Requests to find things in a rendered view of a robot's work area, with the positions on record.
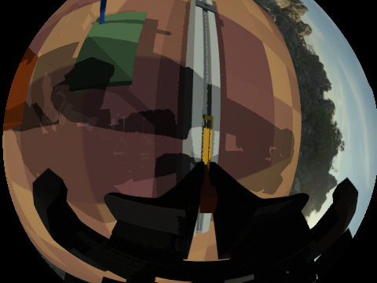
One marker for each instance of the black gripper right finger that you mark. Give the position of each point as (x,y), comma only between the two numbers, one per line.
(238,210)

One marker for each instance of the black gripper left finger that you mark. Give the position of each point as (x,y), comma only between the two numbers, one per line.
(174,212)

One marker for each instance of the grey aluminum slotted rail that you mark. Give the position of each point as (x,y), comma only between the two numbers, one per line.
(202,84)

